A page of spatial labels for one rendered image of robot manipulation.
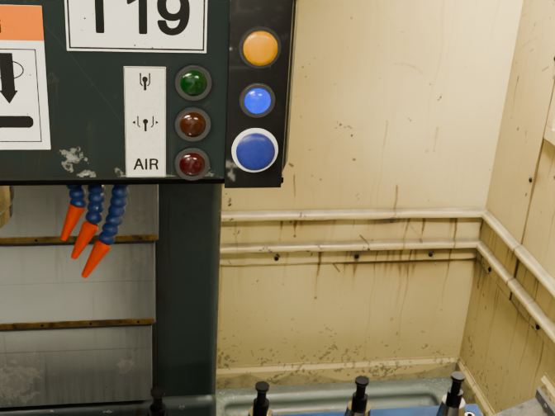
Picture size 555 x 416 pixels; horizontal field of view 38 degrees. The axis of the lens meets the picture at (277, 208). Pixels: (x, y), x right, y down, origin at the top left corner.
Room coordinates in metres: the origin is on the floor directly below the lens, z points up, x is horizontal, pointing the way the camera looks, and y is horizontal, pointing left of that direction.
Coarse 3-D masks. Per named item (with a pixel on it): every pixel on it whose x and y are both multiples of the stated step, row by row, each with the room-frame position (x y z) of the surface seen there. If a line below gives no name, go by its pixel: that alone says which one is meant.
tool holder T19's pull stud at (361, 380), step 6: (360, 378) 0.73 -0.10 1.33; (366, 378) 0.73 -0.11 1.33; (360, 384) 0.72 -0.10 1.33; (366, 384) 0.72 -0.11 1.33; (360, 390) 0.72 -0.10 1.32; (354, 396) 0.72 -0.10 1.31; (360, 396) 0.72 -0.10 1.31; (366, 396) 0.72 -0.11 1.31; (354, 402) 0.72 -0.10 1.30; (360, 402) 0.71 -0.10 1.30; (366, 402) 0.72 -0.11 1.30; (354, 408) 0.72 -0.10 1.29; (360, 408) 0.71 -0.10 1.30; (366, 408) 0.72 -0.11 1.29
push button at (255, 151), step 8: (248, 136) 0.58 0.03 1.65; (256, 136) 0.58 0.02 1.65; (264, 136) 0.58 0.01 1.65; (240, 144) 0.58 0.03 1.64; (248, 144) 0.58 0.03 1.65; (256, 144) 0.58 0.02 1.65; (264, 144) 0.58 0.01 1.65; (272, 144) 0.58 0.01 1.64; (240, 152) 0.57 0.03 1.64; (248, 152) 0.57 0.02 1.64; (256, 152) 0.58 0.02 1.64; (264, 152) 0.58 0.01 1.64; (272, 152) 0.58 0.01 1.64; (240, 160) 0.57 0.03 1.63; (248, 160) 0.58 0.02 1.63; (256, 160) 0.58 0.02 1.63; (264, 160) 0.58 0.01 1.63; (272, 160) 0.58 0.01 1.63; (248, 168) 0.58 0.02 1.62; (256, 168) 0.58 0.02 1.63
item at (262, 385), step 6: (258, 384) 0.70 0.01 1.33; (264, 384) 0.70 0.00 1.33; (258, 390) 0.70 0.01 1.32; (264, 390) 0.69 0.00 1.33; (258, 396) 0.70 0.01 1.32; (264, 396) 0.70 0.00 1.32; (258, 402) 0.70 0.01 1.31; (264, 402) 0.70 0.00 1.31; (258, 408) 0.69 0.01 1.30; (264, 408) 0.69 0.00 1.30; (258, 414) 0.69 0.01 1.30; (264, 414) 0.69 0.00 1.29
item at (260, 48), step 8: (256, 32) 0.58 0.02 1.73; (264, 32) 0.58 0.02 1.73; (248, 40) 0.58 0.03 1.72; (256, 40) 0.58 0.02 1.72; (264, 40) 0.58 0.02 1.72; (272, 40) 0.58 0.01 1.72; (248, 48) 0.58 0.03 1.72; (256, 48) 0.58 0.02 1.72; (264, 48) 0.58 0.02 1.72; (272, 48) 0.58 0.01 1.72; (248, 56) 0.58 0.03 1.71; (256, 56) 0.58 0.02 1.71; (264, 56) 0.58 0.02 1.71; (272, 56) 0.58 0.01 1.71; (256, 64) 0.58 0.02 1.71; (264, 64) 0.58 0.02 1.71
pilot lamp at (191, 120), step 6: (186, 114) 0.57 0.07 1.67; (192, 114) 0.57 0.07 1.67; (198, 114) 0.57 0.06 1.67; (186, 120) 0.57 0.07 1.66; (192, 120) 0.57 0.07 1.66; (198, 120) 0.57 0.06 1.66; (204, 120) 0.57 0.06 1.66; (180, 126) 0.57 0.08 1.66; (186, 126) 0.57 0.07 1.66; (192, 126) 0.57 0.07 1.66; (198, 126) 0.57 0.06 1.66; (204, 126) 0.57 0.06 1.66; (186, 132) 0.57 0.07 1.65; (192, 132) 0.57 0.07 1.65; (198, 132) 0.57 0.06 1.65
